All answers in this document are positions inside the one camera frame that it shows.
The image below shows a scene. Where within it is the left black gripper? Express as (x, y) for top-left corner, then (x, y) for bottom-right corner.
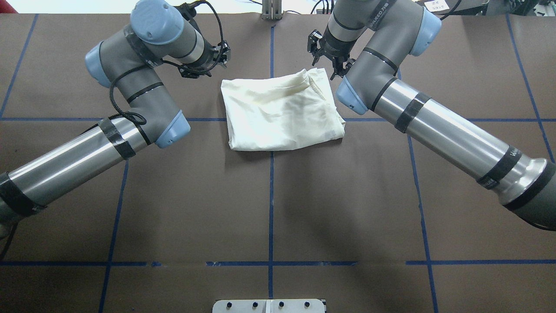
(178, 41), (231, 79)

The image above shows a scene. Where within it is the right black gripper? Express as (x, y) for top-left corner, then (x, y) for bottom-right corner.
(307, 30), (356, 80)

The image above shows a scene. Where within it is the cream long-sleeve printed shirt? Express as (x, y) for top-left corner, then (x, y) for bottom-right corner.
(221, 68), (345, 151)

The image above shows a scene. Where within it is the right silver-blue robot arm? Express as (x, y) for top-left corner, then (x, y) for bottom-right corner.
(307, 0), (556, 231)

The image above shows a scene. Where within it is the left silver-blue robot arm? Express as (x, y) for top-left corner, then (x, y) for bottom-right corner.
(0, 0), (230, 238)

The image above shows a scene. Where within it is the black box with label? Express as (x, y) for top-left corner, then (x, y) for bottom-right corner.
(415, 0), (487, 15)

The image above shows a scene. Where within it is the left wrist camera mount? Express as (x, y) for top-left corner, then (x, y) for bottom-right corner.
(174, 0), (202, 29)

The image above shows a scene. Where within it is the aluminium frame post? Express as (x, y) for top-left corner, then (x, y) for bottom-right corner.
(261, 0), (283, 20)

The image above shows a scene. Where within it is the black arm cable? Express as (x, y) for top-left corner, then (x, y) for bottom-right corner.
(109, 0), (230, 127)

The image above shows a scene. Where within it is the white pedestal column with base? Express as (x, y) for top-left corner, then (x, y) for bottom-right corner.
(212, 299), (327, 313)

